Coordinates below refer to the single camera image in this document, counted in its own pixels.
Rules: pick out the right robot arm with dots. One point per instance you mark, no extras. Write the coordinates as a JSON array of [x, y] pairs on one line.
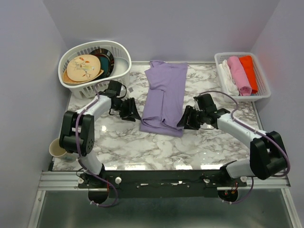
[[267, 157]]

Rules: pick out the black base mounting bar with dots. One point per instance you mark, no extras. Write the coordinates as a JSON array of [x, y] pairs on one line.
[[160, 184]]

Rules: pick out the orange rolled t shirt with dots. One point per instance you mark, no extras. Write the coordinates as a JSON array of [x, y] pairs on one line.
[[248, 66]]

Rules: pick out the dark teal plate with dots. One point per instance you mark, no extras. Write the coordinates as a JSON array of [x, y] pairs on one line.
[[107, 65]]

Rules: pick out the purple t shirt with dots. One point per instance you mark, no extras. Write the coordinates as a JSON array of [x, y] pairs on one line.
[[164, 102]]

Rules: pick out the white rectangular tray basket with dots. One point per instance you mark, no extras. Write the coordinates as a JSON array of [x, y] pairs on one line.
[[263, 87]]

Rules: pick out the aluminium rail frame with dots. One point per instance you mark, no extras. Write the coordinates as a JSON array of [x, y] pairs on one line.
[[76, 180]]

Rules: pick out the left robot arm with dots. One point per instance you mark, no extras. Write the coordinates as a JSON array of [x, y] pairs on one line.
[[78, 128]]

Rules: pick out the beige cup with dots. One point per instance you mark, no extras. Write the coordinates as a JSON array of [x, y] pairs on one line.
[[60, 153]]

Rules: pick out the orange leaf shaped plate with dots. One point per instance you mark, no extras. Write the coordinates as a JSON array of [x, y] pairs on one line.
[[68, 81]]

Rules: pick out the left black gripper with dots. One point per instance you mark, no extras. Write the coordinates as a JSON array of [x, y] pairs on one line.
[[131, 112]]

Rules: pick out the white rolled t shirt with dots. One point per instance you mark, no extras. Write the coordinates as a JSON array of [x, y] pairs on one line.
[[228, 82]]

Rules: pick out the pink rolled t shirt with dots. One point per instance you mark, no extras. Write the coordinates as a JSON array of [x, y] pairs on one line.
[[239, 76]]

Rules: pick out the beige floral plate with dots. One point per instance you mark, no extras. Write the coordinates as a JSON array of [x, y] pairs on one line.
[[84, 68]]

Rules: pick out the black rimmed plate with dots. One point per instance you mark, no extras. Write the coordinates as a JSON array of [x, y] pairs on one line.
[[101, 51]]

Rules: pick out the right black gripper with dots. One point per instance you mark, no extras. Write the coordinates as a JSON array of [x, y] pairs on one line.
[[188, 111]]

